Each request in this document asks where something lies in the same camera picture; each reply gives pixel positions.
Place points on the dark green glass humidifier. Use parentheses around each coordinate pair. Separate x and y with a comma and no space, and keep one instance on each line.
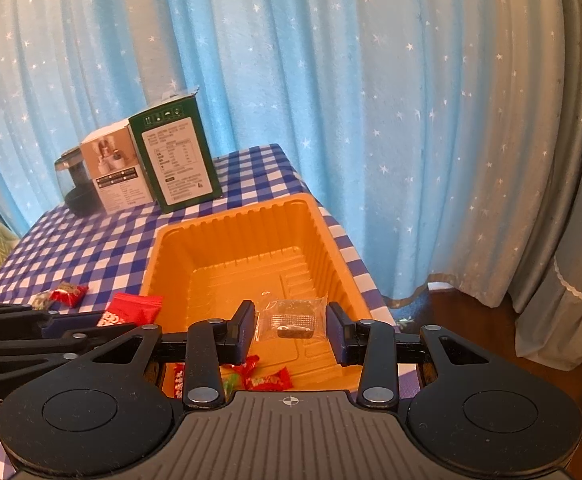
(78,195)

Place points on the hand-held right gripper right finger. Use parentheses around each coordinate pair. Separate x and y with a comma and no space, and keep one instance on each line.
(338,332)

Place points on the grey lace-trim curtain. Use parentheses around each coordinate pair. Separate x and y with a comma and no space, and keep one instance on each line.
(571,210)

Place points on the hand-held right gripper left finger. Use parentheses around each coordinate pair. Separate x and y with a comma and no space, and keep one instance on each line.
(241,332)

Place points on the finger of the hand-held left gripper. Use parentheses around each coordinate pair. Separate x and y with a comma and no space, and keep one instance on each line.
(46,347)
(71,324)

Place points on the green white snack packet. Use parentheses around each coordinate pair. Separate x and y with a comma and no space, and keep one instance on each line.
(42,300)

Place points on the white product box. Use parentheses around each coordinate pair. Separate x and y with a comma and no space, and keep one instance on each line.
(116,170)

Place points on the green carton box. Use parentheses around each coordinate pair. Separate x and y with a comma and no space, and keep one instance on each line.
(181,160)

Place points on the blue star-print curtain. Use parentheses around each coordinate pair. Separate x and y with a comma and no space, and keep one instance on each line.
(321,85)

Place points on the red foil candy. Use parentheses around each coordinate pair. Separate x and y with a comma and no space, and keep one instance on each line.
(269,380)
(245,366)

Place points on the orange plastic tray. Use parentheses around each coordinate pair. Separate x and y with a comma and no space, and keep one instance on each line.
(251,240)

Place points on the red green candy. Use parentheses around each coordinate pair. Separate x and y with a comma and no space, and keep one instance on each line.
(228,386)

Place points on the blue white checkered tablecloth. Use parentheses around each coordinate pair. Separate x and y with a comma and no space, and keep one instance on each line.
(121,240)

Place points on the clear snack packet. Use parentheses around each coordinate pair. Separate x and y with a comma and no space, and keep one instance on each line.
(291,317)

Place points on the red square snack packet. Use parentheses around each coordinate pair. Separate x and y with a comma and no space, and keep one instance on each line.
(131,310)
(179,380)

